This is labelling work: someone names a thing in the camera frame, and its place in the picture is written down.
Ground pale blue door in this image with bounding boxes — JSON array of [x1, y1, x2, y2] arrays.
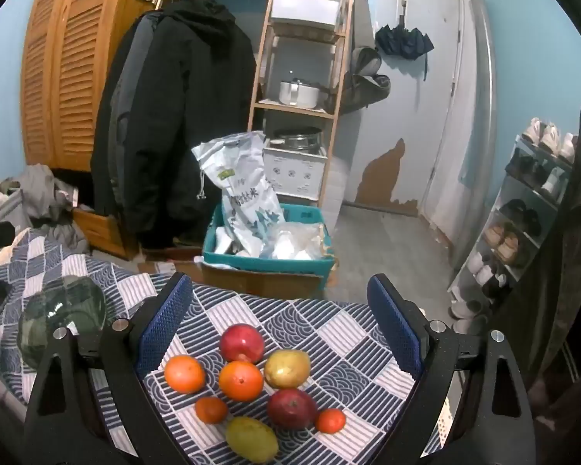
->
[[353, 0, 466, 219]]

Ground clear plastic bag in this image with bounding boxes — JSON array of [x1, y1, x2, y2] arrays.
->
[[261, 223, 332, 261]]

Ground white pot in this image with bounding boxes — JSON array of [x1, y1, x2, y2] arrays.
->
[[278, 79, 320, 108]]

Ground wooden shelf rack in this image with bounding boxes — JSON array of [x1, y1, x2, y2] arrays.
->
[[247, 0, 356, 209]]

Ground wooden drawer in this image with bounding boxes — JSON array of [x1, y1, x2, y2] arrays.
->
[[72, 208, 141, 260]]

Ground white rice bag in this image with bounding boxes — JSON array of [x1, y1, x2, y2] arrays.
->
[[192, 131, 286, 257]]

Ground clear glass bowl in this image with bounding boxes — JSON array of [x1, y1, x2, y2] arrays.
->
[[17, 275, 108, 369]]

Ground white storage bin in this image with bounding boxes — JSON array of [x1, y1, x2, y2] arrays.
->
[[270, 0, 344, 30]]

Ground steel pot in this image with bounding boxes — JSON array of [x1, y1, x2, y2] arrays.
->
[[272, 127, 323, 151]]

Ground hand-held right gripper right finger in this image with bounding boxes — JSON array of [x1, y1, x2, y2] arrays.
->
[[366, 274, 536, 465]]

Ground orange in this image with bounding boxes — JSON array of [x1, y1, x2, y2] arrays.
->
[[164, 355, 207, 394], [218, 361, 265, 403]]

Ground black hooded coat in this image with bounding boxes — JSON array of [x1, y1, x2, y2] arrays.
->
[[126, 0, 258, 250]]

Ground yellow-green pear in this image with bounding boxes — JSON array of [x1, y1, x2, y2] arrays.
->
[[264, 350, 311, 389], [225, 417, 280, 463]]

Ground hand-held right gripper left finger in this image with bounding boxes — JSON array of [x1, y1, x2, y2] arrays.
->
[[24, 271, 194, 465]]

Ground teal plastic basket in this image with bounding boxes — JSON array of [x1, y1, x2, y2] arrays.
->
[[202, 203, 336, 288]]

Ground grey clothes pile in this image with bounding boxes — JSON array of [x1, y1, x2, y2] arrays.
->
[[14, 164, 93, 253]]

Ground dark blue umbrella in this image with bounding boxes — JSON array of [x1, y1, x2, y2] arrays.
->
[[374, 23, 435, 82]]

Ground wooden louvered wardrobe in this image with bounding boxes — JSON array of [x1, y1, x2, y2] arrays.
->
[[19, 0, 148, 172]]

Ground blue white patterned tablecloth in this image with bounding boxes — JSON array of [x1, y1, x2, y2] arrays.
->
[[0, 230, 466, 465]]

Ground black jacket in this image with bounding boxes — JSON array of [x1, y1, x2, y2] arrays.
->
[[91, 12, 151, 219]]

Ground white shoe rack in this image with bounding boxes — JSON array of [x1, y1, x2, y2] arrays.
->
[[448, 133, 579, 335]]

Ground rows of shoes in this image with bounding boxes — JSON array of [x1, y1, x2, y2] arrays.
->
[[452, 117, 579, 335]]

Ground metal pipe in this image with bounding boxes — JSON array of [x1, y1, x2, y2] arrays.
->
[[457, 0, 498, 272]]

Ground red apple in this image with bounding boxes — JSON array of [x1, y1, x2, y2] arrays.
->
[[267, 388, 319, 431], [220, 324, 265, 365]]

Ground large cardboard box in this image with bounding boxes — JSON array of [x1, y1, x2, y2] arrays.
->
[[194, 259, 337, 301]]

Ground small tangerine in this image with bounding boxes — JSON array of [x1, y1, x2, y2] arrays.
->
[[195, 396, 229, 424], [316, 408, 346, 434]]

